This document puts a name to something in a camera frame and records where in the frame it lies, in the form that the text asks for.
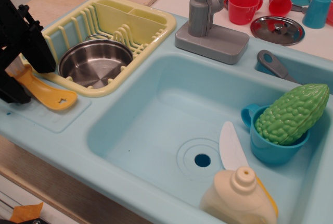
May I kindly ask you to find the orange tape piece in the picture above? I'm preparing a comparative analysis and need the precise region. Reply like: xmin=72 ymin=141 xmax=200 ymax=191
xmin=9 ymin=202 xmax=44 ymax=223

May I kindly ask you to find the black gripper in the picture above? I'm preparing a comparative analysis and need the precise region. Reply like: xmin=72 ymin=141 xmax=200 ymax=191
xmin=1 ymin=0 xmax=56 ymax=104

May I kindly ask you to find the cream detergent bottle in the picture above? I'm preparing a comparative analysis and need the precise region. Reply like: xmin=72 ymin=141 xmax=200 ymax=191
xmin=199 ymin=166 xmax=278 ymax=223

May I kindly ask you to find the yellow dish brush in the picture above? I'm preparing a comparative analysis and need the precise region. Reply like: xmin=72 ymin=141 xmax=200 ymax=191
xmin=5 ymin=57 xmax=78 ymax=111

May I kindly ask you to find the white toy knife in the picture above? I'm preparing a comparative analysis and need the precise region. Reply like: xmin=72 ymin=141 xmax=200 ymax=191
xmin=219 ymin=121 xmax=249 ymax=171

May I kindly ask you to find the yellow dish rack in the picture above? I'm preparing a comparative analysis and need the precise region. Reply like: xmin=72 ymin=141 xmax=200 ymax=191
xmin=40 ymin=0 xmax=177 ymax=97

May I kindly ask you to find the red cup front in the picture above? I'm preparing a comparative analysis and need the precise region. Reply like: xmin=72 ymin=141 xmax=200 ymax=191
xmin=228 ymin=0 xmax=263 ymax=25

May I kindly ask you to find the light blue toy sink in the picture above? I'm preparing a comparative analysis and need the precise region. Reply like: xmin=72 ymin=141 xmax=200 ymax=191
xmin=1 ymin=16 xmax=332 ymax=223

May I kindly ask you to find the blue cup in sink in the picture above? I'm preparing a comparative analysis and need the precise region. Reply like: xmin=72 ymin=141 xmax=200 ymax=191
xmin=240 ymin=104 xmax=311 ymax=165

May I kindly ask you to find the blue cup upside down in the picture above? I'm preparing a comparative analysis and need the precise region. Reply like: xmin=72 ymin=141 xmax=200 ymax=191
xmin=302 ymin=0 xmax=331 ymax=29

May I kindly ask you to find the red cup right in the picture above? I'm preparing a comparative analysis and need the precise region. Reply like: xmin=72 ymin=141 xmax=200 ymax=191
xmin=268 ymin=0 xmax=292 ymax=16

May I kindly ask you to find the steel pot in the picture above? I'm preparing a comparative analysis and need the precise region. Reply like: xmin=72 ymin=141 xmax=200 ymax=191
xmin=58 ymin=33 xmax=133 ymax=89

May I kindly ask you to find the grey utensil handle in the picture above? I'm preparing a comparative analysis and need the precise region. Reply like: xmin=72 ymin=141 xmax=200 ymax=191
xmin=257 ymin=50 xmax=298 ymax=83

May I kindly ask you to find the steel pot lid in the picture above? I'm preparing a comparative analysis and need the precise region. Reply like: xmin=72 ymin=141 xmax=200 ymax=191
xmin=250 ymin=16 xmax=305 ymax=46

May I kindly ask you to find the grey toy faucet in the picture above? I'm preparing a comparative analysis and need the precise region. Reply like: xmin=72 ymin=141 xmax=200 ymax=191
xmin=175 ymin=0 xmax=249 ymax=65

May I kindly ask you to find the green bitter melon toy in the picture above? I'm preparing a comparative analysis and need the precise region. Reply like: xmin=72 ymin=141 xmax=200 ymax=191
xmin=254 ymin=84 xmax=330 ymax=146

